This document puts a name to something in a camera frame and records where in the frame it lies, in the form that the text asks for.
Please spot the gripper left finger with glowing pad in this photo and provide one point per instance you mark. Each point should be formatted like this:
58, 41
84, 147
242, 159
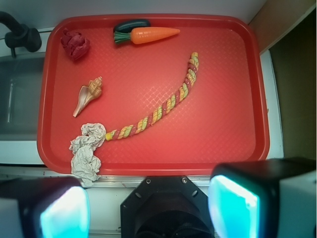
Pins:
44, 208

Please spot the red plastic tray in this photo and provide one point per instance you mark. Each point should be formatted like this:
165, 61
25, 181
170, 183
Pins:
223, 118

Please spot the orange toy carrot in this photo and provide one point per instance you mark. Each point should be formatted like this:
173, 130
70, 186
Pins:
142, 35

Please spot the steel sink basin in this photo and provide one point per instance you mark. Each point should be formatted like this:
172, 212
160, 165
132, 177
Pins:
20, 90

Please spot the tan conch seashell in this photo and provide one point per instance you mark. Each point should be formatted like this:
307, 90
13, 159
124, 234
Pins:
88, 93

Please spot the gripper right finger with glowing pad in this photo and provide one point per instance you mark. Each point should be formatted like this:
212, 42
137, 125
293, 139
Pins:
274, 198

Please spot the crumpled white paper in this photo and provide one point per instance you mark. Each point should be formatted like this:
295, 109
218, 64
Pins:
84, 164

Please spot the black faucet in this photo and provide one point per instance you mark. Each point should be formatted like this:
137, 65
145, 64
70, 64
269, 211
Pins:
20, 35

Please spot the crumpled red paper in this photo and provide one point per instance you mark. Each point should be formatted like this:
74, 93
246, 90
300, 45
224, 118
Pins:
74, 44

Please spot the dark green toy cucumber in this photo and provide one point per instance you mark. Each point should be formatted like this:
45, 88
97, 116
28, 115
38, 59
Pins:
128, 26

